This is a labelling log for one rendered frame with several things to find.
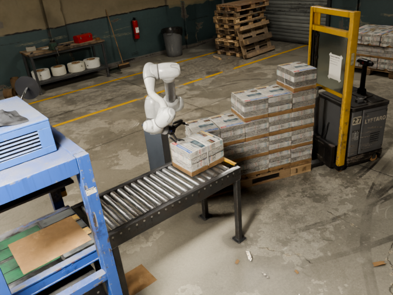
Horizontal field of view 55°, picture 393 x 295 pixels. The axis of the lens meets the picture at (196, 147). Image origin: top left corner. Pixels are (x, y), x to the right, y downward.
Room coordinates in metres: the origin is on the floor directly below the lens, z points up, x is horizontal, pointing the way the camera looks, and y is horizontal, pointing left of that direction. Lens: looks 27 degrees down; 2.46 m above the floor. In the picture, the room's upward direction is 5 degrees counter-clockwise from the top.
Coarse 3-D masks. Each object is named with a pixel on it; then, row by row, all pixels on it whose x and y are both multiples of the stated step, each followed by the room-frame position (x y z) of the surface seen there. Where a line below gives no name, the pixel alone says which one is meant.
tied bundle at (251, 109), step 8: (232, 96) 4.03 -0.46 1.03; (232, 104) 4.04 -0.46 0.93; (240, 104) 3.80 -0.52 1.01; (248, 104) 3.73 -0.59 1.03; (256, 104) 3.75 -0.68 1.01; (264, 104) 3.78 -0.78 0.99; (240, 112) 3.82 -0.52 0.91; (248, 112) 3.73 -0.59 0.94; (256, 112) 3.75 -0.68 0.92; (264, 112) 3.78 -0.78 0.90
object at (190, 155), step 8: (176, 144) 2.92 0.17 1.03; (184, 144) 2.91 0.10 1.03; (192, 144) 2.90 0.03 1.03; (176, 152) 2.90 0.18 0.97; (184, 152) 2.79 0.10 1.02; (192, 152) 2.75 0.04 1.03; (200, 152) 2.80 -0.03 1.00; (176, 160) 2.91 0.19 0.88; (184, 160) 2.81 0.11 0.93; (192, 160) 2.75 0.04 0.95; (200, 160) 2.79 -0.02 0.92; (184, 168) 2.82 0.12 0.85; (192, 168) 2.75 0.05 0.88; (200, 168) 2.79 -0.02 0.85
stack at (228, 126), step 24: (216, 120) 3.86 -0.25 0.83; (240, 120) 3.79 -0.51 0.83; (264, 120) 3.77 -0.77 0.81; (288, 120) 3.85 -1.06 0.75; (240, 144) 3.68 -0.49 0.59; (264, 144) 3.76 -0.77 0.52; (288, 144) 3.85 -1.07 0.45; (240, 168) 3.69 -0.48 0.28; (264, 168) 3.77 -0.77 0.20; (288, 168) 3.85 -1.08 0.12
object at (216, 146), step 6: (198, 132) 3.12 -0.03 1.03; (204, 132) 3.11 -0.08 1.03; (198, 138) 3.01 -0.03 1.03; (204, 138) 2.99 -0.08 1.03; (210, 138) 2.98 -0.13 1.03; (216, 138) 2.97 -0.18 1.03; (210, 144) 2.87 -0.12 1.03; (216, 144) 2.91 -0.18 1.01; (222, 144) 2.95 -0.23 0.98; (210, 150) 2.86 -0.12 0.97; (216, 150) 2.90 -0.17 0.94; (222, 150) 2.95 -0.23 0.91; (210, 156) 2.87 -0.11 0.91; (216, 156) 2.91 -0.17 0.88; (222, 156) 2.95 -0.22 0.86
